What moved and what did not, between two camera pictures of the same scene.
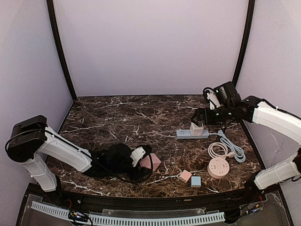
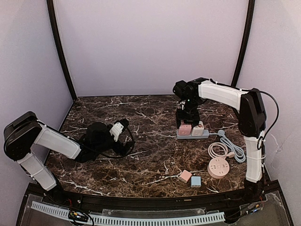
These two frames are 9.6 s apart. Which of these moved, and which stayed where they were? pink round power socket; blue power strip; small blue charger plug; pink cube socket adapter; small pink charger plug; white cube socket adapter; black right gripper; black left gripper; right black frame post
Moved: pink cube socket adapter; black left gripper; black right gripper
Stayed: right black frame post; blue power strip; white cube socket adapter; small pink charger plug; small blue charger plug; pink round power socket
